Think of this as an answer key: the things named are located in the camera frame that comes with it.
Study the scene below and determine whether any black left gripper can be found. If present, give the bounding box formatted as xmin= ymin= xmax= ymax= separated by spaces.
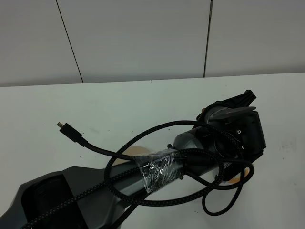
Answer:
xmin=196 ymin=90 xmax=266 ymax=162

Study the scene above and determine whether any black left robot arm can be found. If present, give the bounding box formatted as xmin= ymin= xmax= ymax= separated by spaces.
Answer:
xmin=0 ymin=90 xmax=266 ymax=229

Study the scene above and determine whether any beige round teapot saucer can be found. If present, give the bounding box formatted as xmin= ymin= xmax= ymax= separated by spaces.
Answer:
xmin=113 ymin=146 xmax=151 ymax=166

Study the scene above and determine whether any near orange coaster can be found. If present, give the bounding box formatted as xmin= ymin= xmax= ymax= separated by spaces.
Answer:
xmin=227 ymin=167 xmax=250 ymax=184

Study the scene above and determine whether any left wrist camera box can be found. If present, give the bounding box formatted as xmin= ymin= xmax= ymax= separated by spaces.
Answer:
xmin=211 ymin=158 xmax=247 ymax=182

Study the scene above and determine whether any black braided cable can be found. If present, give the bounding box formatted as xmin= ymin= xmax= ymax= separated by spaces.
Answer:
xmin=21 ymin=120 xmax=254 ymax=229

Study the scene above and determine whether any thin black cable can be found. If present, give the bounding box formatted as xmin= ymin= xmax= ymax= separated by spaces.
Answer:
xmin=56 ymin=122 xmax=239 ymax=191

